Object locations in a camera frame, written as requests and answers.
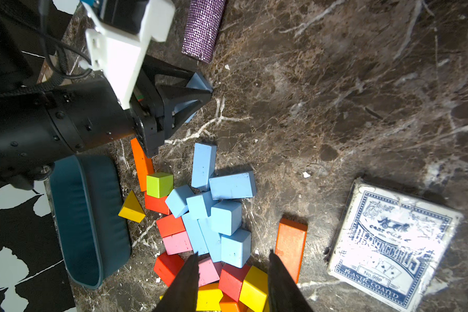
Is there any blue playing card deck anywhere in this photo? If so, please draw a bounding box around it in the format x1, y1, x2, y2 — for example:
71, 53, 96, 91
327, 178, 463, 311

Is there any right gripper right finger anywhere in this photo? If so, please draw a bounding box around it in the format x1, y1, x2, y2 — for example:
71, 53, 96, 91
268, 250, 313, 312

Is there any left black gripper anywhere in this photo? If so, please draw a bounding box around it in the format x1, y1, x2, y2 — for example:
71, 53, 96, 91
0, 56, 213, 183

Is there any purple glitter microphone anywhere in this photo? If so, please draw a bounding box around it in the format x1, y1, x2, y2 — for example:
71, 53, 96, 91
182, 0, 226, 63

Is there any red orange block stack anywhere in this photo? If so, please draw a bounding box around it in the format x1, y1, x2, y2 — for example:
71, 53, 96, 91
145, 194, 185, 238

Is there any orange block right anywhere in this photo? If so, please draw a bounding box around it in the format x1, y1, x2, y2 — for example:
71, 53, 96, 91
274, 218, 308, 283

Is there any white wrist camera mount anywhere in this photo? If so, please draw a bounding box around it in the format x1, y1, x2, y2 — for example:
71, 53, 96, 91
81, 0, 176, 110

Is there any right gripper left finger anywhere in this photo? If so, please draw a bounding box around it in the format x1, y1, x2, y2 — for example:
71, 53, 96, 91
153, 253, 200, 312

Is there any light blue block pile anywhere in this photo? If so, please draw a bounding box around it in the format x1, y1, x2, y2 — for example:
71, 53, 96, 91
165, 143, 257, 269

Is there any lime green cube block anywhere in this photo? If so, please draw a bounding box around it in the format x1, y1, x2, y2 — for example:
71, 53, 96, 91
146, 172, 174, 198

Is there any pink block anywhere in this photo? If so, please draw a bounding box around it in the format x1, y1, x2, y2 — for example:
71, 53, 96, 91
162, 231, 193, 255

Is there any dark teal plastic tray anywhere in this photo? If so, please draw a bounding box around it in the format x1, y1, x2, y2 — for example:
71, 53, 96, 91
49, 155, 131, 289

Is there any small yellow block left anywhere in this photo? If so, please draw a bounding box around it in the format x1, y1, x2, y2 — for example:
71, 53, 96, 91
118, 191, 146, 223

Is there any long orange block upper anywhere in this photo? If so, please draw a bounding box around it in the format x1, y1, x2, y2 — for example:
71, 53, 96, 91
131, 138, 155, 192

